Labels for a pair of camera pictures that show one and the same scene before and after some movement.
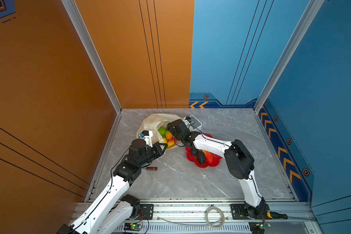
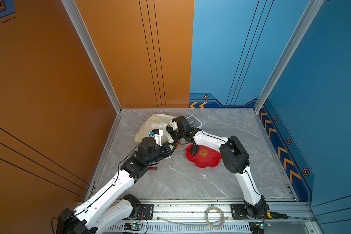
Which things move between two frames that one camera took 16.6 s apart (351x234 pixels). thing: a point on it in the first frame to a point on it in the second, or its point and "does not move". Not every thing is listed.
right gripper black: x=171 y=131 does not move
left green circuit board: x=132 y=226 does not move
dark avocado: x=194 y=151 does not move
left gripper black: x=158 y=152 to x=165 y=146
